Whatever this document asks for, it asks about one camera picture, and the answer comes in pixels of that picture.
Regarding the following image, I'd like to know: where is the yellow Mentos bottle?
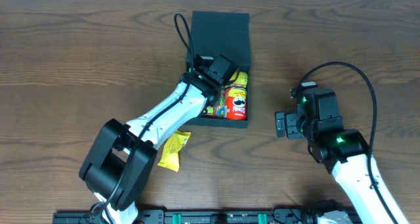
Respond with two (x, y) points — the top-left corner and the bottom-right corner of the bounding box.
(227, 72), (248, 89)

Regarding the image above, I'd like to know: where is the red Pringles can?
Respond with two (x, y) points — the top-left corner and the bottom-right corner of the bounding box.
(224, 87), (247, 120)

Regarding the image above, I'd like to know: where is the Haribo worms gummy bag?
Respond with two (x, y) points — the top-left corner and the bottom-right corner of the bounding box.
(203, 95), (226, 118)

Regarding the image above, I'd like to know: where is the black gift box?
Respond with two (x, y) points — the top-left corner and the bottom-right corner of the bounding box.
(186, 11), (252, 128)

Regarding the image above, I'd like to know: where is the yellow candy wrapper pack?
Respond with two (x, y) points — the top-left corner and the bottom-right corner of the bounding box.
(157, 130), (192, 172)

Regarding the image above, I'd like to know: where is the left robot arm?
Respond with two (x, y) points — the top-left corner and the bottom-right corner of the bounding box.
(79, 55), (239, 223)

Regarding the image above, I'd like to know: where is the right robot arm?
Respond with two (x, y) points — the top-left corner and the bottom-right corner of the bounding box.
(275, 82), (408, 223)

